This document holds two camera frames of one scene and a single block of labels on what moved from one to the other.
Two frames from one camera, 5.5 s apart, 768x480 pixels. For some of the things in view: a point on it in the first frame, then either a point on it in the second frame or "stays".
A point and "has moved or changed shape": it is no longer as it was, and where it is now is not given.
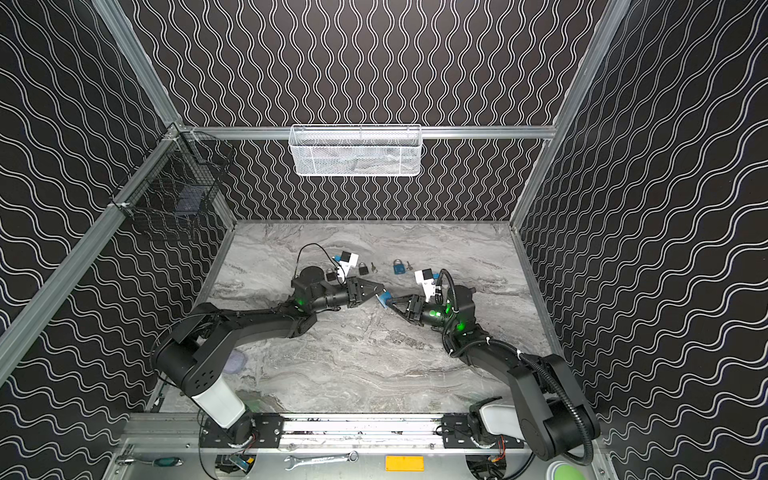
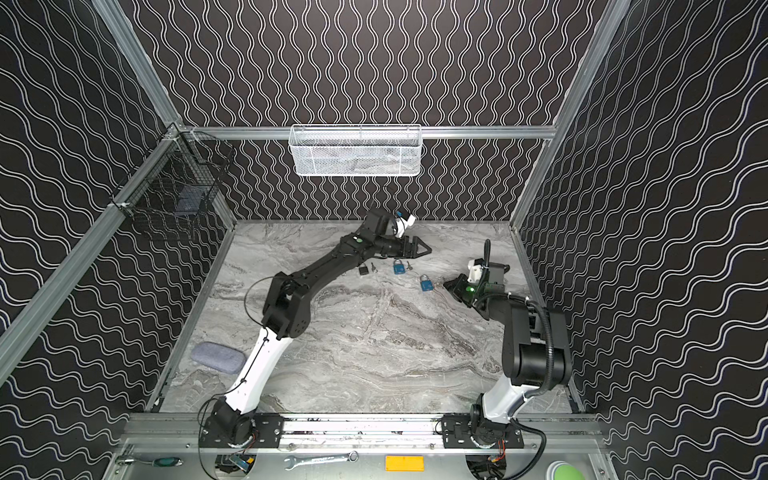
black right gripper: (414, 307) -> (467, 288)
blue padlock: (386, 298) has moved or changed shape
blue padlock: (399, 267) stays
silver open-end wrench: (352, 456) stays
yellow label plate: (404, 463) stays
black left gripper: (351, 291) -> (405, 246)
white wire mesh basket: (359, 150) stays
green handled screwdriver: (162, 461) stays
